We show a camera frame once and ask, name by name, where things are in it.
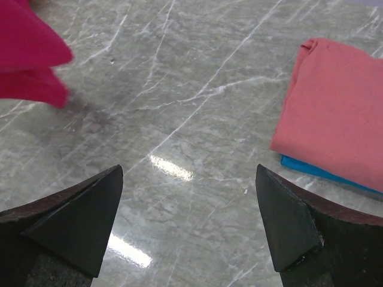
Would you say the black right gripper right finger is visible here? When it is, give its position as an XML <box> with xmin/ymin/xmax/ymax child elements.
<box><xmin>256</xmin><ymin>165</ymin><xmax>382</xmax><ymax>286</ymax></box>

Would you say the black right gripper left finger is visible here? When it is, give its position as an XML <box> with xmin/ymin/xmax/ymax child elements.
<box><xmin>1</xmin><ymin>165</ymin><xmax>123</xmax><ymax>286</ymax></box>

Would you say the magenta t shirt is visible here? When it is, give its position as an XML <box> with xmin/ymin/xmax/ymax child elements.
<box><xmin>1</xmin><ymin>0</ymin><xmax>74</xmax><ymax>108</ymax></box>

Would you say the folded blue t shirt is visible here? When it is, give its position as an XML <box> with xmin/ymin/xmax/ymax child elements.
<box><xmin>281</xmin><ymin>155</ymin><xmax>381</xmax><ymax>194</ymax></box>

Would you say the folded salmon pink t shirt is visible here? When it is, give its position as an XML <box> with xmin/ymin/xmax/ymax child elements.
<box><xmin>270</xmin><ymin>38</ymin><xmax>382</xmax><ymax>192</ymax></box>

